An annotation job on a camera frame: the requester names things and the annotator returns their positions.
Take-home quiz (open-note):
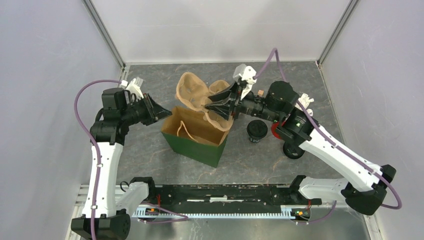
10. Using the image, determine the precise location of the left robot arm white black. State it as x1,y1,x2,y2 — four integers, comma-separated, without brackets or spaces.
70,87,172,240

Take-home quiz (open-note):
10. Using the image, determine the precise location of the brown paper bag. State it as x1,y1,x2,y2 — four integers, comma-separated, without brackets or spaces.
161,106,229,146

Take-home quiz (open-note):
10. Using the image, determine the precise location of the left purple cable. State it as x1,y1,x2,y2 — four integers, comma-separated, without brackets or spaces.
73,79,189,240

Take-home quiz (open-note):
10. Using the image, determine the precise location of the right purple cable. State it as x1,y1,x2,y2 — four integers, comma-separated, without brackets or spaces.
253,47,403,226

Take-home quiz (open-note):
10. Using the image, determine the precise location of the black coffee cup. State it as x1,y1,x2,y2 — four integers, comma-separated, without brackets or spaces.
248,134,266,143

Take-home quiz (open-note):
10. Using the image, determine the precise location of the cardboard cup carrier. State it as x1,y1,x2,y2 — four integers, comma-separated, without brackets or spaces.
175,72,234,132

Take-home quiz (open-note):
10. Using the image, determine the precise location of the red cup holder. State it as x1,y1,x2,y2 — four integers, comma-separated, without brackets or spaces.
271,121,285,140

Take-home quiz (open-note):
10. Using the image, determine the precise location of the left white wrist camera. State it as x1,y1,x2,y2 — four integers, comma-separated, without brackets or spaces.
119,77,144,100

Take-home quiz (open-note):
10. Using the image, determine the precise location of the green mat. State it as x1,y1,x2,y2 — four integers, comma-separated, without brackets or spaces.
162,132,228,168

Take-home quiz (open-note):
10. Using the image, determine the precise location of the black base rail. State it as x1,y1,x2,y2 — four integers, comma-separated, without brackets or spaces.
145,184,322,214

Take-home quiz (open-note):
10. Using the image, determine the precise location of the black cup lid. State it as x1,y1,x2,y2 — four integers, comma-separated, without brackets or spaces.
282,142,305,160
246,119,268,139

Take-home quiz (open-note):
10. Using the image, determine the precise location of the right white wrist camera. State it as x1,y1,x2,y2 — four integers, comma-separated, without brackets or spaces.
232,63,257,100

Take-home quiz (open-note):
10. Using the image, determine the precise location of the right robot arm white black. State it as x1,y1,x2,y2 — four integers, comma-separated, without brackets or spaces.
205,81,396,216

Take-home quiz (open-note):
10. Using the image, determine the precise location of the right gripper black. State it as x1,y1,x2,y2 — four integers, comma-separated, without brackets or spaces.
205,79,282,123

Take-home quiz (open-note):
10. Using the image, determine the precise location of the purple cable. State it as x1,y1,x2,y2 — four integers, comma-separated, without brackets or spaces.
253,47,403,226
73,79,189,240

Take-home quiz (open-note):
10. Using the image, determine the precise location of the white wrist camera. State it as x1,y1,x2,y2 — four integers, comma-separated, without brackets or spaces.
232,63,257,100
119,77,144,100

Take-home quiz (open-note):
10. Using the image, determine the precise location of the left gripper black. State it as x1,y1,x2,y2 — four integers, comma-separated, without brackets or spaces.
121,92,172,126

